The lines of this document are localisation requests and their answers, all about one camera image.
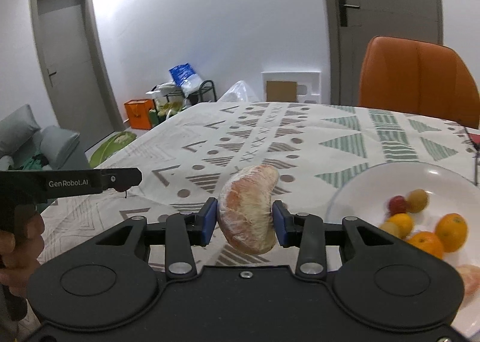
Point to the small red fruit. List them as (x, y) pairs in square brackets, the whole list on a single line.
[(397, 205)]

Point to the red orange mat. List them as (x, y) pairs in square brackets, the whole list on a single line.
[(475, 138)]

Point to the grey sofa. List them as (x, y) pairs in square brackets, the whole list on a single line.
[(27, 146)]

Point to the black door handle lock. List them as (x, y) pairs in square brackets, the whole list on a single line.
[(343, 7)]

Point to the patterned tablecloth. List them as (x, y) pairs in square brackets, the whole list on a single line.
[(378, 287)]

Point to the white plate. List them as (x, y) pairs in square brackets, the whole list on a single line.
[(365, 195)]

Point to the orange paper bag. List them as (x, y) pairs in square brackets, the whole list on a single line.
[(138, 113)]

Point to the green-brown fruit in plate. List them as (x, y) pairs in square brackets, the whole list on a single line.
[(417, 200)]

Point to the green leaf floor mat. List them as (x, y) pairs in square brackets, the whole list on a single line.
[(110, 147)]

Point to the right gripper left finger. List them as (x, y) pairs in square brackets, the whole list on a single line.
[(179, 233)]

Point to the blue white plastic bag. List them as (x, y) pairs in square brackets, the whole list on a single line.
[(186, 78)]

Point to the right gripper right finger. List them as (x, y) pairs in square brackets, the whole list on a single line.
[(310, 234)]

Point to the small yellow-green fruit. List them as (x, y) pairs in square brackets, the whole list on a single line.
[(390, 228)]

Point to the white foam packaging board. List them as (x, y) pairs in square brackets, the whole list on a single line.
[(292, 86)]

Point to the black shoe rack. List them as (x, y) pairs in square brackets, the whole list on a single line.
[(170, 99)]

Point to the orange in plate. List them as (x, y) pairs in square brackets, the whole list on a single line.
[(452, 230)]

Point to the clear plastic bag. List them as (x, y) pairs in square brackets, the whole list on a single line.
[(239, 92)]

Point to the yellow fruit in plate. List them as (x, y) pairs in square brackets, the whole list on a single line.
[(404, 222)]

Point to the grey door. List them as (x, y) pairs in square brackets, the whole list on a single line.
[(409, 19), (73, 68)]

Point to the peeled pomelo segment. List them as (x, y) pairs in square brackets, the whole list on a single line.
[(244, 209), (470, 275)]

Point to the large orange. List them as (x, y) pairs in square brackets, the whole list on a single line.
[(427, 242)]

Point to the left hand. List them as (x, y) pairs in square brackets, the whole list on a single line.
[(20, 259)]

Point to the orange chair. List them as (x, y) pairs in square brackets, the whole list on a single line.
[(410, 76)]

